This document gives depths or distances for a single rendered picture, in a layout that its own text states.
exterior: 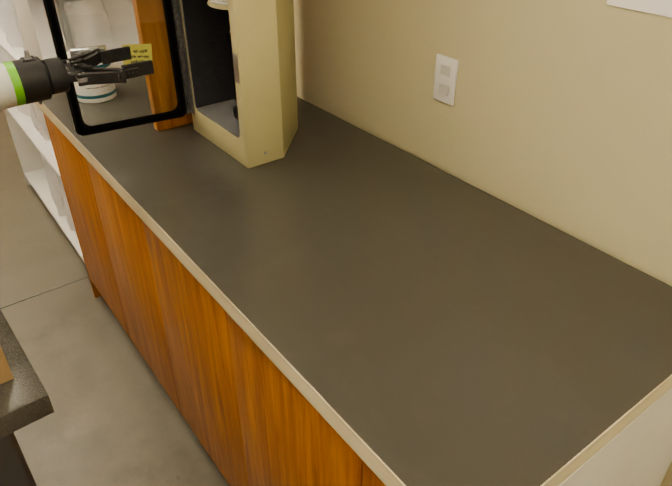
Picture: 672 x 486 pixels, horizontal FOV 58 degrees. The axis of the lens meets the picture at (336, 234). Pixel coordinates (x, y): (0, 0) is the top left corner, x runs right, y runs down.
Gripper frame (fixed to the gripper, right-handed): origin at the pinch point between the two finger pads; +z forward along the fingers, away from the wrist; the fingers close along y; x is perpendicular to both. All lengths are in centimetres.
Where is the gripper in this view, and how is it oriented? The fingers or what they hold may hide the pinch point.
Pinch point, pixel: (136, 60)
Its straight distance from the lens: 154.8
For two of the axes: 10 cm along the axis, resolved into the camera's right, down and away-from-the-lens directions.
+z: 8.0, -3.3, 5.0
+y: -6.0, -4.3, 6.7
